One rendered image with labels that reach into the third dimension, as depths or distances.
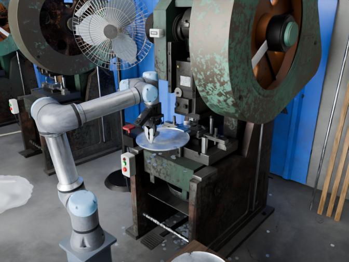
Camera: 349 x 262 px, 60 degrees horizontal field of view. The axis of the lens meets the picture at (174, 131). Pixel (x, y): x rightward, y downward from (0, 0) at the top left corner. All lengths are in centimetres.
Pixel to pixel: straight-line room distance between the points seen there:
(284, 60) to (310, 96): 96
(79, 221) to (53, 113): 47
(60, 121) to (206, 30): 63
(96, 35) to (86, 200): 129
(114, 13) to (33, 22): 65
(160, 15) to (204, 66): 59
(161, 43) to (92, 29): 78
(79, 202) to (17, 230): 117
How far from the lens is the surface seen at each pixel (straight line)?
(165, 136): 165
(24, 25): 260
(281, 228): 237
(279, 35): 140
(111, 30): 227
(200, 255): 150
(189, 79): 168
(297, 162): 287
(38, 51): 264
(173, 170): 172
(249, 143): 191
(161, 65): 175
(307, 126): 274
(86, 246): 146
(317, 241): 235
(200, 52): 120
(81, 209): 136
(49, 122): 122
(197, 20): 121
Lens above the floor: 142
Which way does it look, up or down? 21 degrees down
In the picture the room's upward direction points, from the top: straight up
